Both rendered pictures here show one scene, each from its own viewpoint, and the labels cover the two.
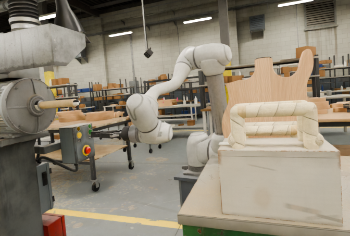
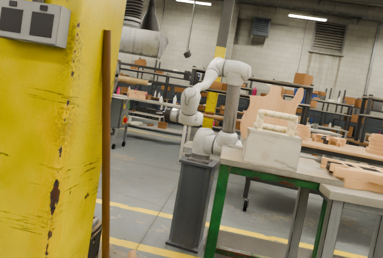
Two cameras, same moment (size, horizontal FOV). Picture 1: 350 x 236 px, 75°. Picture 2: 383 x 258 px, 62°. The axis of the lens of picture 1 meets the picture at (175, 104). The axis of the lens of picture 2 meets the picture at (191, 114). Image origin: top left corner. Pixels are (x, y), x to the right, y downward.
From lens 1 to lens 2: 1.09 m
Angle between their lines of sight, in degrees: 12
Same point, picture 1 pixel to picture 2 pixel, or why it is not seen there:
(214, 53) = (240, 70)
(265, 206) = (265, 159)
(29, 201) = not seen: hidden behind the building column
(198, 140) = (206, 134)
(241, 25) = (243, 24)
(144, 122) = (191, 107)
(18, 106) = not seen: hidden behind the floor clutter
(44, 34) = (155, 37)
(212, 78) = (232, 87)
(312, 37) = (315, 61)
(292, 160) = (282, 139)
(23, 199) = not seen: hidden behind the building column
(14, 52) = (127, 41)
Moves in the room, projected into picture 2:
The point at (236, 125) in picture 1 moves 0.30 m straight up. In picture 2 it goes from (260, 118) to (271, 60)
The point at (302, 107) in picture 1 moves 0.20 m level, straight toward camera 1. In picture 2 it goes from (292, 117) to (292, 118)
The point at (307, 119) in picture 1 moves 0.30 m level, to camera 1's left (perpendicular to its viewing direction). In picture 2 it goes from (293, 122) to (237, 113)
